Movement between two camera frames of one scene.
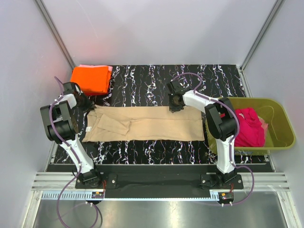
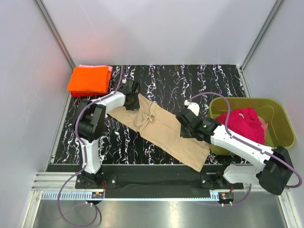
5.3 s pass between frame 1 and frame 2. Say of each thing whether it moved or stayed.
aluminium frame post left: stayed
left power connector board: stayed
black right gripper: moved
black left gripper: moved
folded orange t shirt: stayed
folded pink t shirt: stayed
